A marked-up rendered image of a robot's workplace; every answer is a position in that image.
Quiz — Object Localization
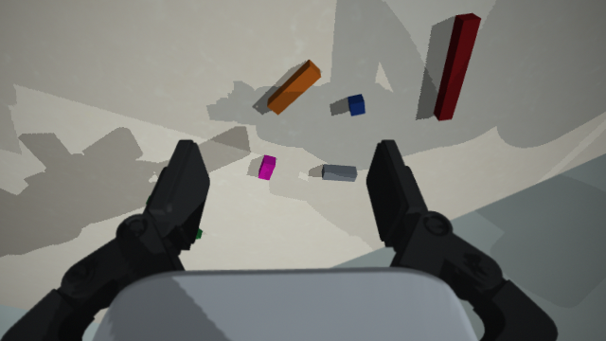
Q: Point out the grey rectangular block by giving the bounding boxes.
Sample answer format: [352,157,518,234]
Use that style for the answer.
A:
[322,164,358,182]

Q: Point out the dark red rod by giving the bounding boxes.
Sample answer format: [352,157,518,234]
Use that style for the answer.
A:
[434,13,481,121]

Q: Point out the magenta rectangular block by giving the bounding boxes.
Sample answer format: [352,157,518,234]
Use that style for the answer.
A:
[258,155,276,180]

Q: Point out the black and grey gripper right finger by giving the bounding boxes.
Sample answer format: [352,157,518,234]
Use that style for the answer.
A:
[366,140,558,341]

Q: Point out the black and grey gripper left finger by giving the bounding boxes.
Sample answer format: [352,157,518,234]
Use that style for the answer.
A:
[1,139,210,341]

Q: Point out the orange-brown rectangular block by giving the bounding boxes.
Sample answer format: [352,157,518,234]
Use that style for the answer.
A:
[267,60,321,115]

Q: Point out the small blue cube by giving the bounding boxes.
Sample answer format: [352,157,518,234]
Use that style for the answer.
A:
[348,94,365,117]

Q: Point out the green rod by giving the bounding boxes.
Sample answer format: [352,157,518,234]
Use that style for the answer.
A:
[146,196,203,240]

